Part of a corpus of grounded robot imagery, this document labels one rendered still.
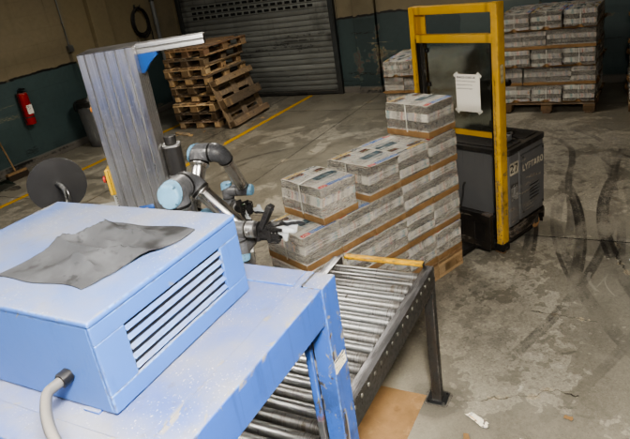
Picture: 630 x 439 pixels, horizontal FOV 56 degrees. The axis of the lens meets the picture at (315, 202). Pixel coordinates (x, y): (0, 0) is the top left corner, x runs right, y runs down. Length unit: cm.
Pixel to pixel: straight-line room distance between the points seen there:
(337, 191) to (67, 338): 250
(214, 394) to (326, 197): 236
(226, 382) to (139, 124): 190
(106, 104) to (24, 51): 734
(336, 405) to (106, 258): 71
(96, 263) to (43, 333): 17
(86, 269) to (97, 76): 173
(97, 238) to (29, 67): 892
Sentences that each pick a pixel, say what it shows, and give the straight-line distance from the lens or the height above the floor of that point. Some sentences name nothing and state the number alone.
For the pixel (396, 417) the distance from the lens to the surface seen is 331.
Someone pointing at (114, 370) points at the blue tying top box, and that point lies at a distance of 115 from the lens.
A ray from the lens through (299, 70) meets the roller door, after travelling 1119.
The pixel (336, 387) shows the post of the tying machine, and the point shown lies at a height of 126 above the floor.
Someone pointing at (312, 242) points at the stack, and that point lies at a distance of 340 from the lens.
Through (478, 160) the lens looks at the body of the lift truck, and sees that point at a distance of 470.
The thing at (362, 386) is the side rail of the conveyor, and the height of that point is 80.
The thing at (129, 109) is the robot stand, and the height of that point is 175.
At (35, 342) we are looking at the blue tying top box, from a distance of 124.
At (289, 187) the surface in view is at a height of 102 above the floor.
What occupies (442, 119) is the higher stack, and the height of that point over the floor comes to 116.
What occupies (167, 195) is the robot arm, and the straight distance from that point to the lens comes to 265.
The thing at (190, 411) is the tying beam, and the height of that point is 155.
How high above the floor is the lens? 225
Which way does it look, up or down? 22 degrees down
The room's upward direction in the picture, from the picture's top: 9 degrees counter-clockwise
